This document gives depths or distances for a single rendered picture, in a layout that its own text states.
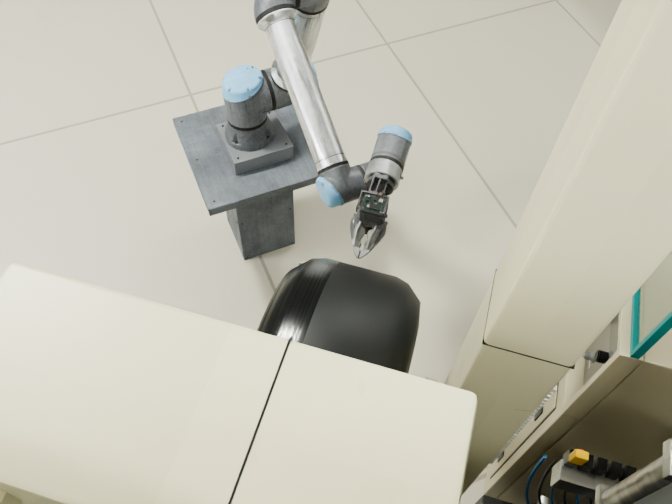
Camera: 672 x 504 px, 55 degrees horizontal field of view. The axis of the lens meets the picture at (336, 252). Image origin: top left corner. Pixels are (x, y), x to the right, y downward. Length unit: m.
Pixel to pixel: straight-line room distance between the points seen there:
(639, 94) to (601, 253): 0.22
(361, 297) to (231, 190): 1.30
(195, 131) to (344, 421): 2.04
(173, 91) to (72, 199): 0.85
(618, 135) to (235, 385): 0.48
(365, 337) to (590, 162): 0.63
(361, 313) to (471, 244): 1.95
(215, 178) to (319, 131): 0.83
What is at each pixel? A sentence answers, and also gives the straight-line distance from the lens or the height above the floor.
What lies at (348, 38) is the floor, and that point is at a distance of 4.02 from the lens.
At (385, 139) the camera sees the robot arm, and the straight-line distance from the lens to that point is 1.67.
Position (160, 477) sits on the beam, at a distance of 0.74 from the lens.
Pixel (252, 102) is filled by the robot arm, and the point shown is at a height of 0.87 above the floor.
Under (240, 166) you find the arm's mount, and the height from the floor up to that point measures 0.64.
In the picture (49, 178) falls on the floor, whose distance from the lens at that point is 3.48.
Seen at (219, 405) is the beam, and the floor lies 1.78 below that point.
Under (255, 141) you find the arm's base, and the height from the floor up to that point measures 0.70.
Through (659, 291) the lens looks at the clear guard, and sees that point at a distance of 1.44.
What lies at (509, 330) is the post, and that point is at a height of 1.71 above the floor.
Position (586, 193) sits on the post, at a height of 2.01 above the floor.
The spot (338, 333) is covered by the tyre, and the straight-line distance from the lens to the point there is 1.16.
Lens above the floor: 2.48
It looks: 57 degrees down
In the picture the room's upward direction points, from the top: 3 degrees clockwise
